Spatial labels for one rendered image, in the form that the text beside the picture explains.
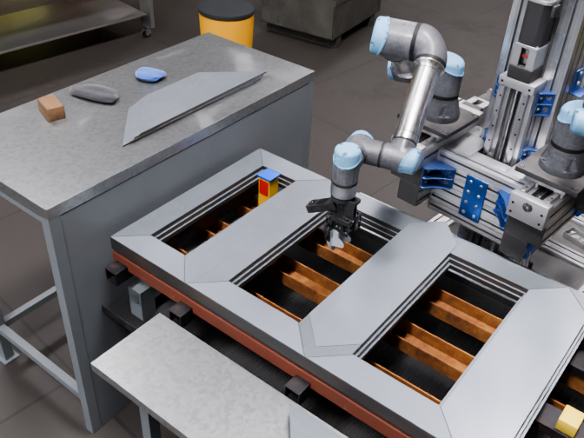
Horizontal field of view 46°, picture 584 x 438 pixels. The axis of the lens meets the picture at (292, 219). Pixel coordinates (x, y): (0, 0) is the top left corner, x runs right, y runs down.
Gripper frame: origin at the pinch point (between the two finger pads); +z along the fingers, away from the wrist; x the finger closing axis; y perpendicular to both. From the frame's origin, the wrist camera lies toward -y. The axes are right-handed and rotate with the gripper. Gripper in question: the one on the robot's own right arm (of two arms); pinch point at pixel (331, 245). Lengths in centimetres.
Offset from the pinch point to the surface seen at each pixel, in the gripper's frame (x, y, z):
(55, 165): -39, -81, -13
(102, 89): 2, -107, -16
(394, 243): 20.2, 11.0, 5.8
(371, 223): 27.3, -1.9, 8.2
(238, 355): -27.1, -14.2, 37.2
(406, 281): 7.0, 23.3, 5.9
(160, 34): 234, -335, 92
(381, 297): -4.1, 21.6, 5.9
